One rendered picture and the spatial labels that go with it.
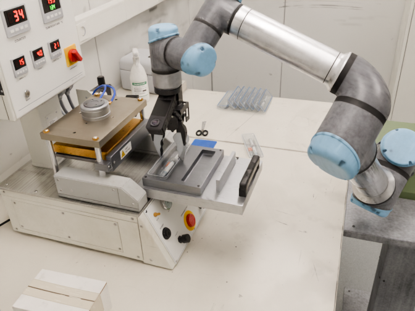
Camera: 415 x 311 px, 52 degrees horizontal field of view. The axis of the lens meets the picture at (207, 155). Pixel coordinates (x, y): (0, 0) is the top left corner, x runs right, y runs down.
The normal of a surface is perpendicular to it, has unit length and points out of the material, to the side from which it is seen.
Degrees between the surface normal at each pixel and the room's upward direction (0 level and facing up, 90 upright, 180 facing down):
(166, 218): 65
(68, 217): 90
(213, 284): 0
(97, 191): 90
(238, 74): 90
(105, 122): 0
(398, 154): 41
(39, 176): 0
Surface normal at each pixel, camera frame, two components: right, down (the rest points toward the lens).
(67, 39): 0.94, 0.14
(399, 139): -0.21, -0.31
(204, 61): 0.66, 0.36
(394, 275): -0.32, 0.50
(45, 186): -0.04, -0.86
